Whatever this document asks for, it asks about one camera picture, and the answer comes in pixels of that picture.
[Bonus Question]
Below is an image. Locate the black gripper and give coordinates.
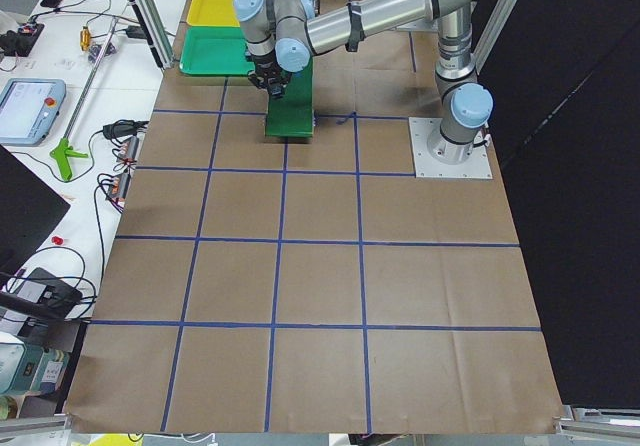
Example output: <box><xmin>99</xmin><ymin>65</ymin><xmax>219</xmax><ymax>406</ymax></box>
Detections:
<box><xmin>248</xmin><ymin>61</ymin><xmax>292</xmax><ymax>94</ymax></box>

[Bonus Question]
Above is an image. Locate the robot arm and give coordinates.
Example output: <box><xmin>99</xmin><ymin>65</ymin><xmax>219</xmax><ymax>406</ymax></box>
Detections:
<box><xmin>232</xmin><ymin>0</ymin><xmax>493</xmax><ymax>164</ymax></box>

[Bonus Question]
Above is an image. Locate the green conveyor belt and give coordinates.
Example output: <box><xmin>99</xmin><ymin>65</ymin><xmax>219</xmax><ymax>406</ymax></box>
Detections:
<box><xmin>261</xmin><ymin>0</ymin><xmax>321</xmax><ymax>141</ymax></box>

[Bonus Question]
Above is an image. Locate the green plastic tray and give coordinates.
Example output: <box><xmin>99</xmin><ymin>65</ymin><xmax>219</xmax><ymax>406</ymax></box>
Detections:
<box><xmin>179</xmin><ymin>26</ymin><xmax>254</xmax><ymax>76</ymax></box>

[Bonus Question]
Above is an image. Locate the yellow plastic tray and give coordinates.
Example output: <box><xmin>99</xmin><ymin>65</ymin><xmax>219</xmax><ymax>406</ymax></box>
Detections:
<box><xmin>187</xmin><ymin>0</ymin><xmax>239</xmax><ymax>27</ymax></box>

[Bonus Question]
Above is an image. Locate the green grabber tool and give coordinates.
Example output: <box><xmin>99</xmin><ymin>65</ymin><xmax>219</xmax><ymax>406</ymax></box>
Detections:
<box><xmin>49</xmin><ymin>17</ymin><xmax>118</xmax><ymax>182</ymax></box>

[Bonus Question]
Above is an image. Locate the teach pendant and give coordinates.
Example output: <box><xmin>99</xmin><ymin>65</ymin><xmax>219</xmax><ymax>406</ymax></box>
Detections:
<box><xmin>1</xmin><ymin>78</ymin><xmax>66</xmax><ymax>146</ymax></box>

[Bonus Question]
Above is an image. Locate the black monitor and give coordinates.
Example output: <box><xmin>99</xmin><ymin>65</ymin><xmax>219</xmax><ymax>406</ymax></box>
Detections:
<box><xmin>0</xmin><ymin>147</ymin><xmax>70</xmax><ymax>282</ymax></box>

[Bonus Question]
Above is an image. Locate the aluminium frame post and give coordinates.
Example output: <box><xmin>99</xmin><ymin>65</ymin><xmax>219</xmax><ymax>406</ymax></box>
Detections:
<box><xmin>128</xmin><ymin>0</ymin><xmax>174</xmax><ymax>70</ymax></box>

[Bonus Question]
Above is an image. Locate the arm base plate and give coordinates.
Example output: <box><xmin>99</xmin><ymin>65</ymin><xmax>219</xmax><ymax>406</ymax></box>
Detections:
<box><xmin>409</xmin><ymin>117</ymin><xmax>493</xmax><ymax>180</ymax></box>

